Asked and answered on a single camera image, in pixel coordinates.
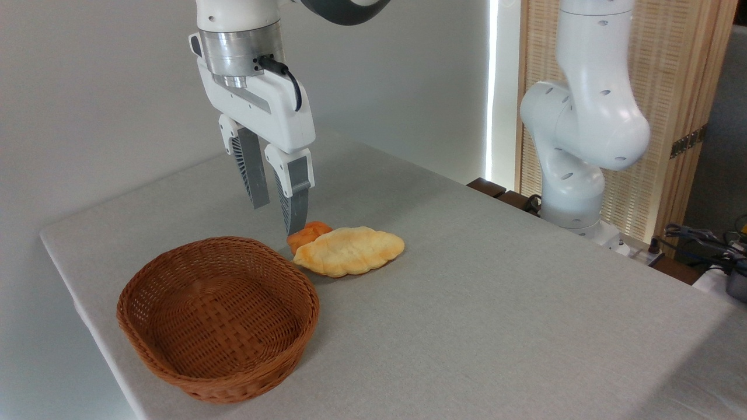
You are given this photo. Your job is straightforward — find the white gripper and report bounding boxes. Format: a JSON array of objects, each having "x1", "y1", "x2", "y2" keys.
[{"x1": 189, "y1": 34, "x2": 316, "y2": 236}]

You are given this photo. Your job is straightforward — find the long braided bread loaf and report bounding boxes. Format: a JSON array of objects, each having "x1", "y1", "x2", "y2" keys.
[{"x1": 293, "y1": 226, "x2": 406, "y2": 278}]

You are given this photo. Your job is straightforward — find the small round orange bread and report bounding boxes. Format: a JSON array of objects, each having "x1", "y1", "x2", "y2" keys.
[{"x1": 287, "y1": 222, "x2": 333, "y2": 255}]

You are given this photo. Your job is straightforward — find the brown wicker basket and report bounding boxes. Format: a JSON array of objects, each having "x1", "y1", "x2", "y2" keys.
[{"x1": 116, "y1": 236, "x2": 320, "y2": 404}]

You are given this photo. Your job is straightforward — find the dark brown wooden block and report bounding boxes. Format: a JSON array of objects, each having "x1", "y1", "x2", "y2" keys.
[
  {"x1": 467, "y1": 178, "x2": 507, "y2": 199},
  {"x1": 496, "y1": 190, "x2": 541, "y2": 217}
]

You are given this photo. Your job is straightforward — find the grey tablecloth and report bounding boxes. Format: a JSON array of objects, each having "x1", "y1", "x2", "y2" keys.
[{"x1": 40, "y1": 122, "x2": 747, "y2": 420}]

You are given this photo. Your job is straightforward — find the dark metal screen hinge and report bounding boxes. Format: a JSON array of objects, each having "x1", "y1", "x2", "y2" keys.
[{"x1": 670, "y1": 124, "x2": 708, "y2": 159}]

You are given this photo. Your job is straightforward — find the wooden slatted folding screen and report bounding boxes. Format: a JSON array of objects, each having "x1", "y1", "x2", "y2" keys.
[{"x1": 516, "y1": 0, "x2": 739, "y2": 247}]

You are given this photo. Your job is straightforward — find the grey metal device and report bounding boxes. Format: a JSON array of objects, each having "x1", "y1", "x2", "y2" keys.
[{"x1": 726, "y1": 260, "x2": 747, "y2": 303}]

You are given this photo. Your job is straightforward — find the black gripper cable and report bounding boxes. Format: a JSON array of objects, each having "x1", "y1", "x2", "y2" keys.
[{"x1": 256, "y1": 55, "x2": 303, "y2": 113}]

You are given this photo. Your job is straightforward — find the bundle of black cables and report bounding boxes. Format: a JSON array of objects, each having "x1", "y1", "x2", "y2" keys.
[{"x1": 664, "y1": 223, "x2": 747, "y2": 275}]

